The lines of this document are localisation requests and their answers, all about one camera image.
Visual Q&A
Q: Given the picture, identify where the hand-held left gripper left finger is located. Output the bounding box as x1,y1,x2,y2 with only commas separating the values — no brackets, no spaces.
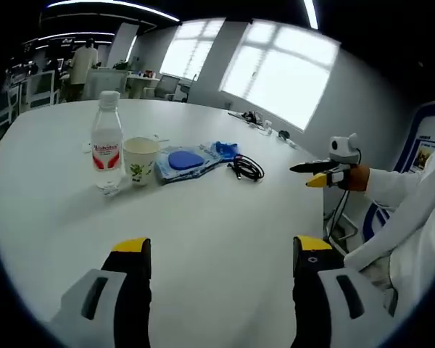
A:
50,237,152,348

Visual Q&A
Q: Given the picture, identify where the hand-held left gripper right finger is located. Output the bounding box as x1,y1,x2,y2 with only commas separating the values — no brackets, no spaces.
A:
291,235,399,348

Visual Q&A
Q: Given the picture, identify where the blue pink plastic packet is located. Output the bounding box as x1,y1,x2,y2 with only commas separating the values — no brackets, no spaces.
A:
210,140,242,162

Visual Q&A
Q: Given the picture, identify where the printed paper cup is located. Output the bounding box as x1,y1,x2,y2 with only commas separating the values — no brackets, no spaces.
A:
123,136,161,186

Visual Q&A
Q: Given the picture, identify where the clear bag with blue disc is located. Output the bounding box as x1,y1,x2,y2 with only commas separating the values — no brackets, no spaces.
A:
154,144,225,186

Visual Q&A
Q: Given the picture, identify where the clear bottle with red label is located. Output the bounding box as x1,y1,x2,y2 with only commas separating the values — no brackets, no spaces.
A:
90,90,127,195

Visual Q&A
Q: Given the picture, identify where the person's right hand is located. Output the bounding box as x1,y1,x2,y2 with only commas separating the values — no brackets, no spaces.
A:
339,165,371,192

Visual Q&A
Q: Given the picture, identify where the cluster of small gadgets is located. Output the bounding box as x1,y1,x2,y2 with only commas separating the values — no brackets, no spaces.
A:
227,108,299,146

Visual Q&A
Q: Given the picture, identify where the blue white chair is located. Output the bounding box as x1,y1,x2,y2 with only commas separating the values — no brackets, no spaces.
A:
324,201,392,254

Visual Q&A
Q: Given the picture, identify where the white table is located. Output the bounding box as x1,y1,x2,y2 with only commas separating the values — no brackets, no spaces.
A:
0,98,327,348

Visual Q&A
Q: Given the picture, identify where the large office window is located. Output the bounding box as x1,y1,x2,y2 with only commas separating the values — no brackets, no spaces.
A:
219,21,340,131
159,20,225,80

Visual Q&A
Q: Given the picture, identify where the white lab coat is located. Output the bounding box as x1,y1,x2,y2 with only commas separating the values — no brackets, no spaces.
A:
344,101,435,320

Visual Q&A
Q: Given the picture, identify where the ceiling light strip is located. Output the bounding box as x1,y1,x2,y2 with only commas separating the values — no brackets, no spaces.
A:
46,0,182,22
303,0,320,30

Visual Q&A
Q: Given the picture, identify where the white table socket panel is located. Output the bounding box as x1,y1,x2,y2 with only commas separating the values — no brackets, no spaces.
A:
80,133,170,152

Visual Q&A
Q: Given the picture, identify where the grey office chair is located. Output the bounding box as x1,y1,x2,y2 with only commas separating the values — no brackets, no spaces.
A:
155,74,181,99

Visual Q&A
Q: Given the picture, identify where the white cabinet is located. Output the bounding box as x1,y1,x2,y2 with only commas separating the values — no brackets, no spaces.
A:
85,68,130,101

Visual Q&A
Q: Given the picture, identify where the white office chair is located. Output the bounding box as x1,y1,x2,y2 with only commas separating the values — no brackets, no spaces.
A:
25,68,59,106
0,83,21,133

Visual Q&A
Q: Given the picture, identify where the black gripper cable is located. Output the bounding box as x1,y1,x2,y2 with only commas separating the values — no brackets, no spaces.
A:
325,188,351,237

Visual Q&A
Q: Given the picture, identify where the blue white wall poster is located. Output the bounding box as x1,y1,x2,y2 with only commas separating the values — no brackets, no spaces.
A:
393,97,435,175

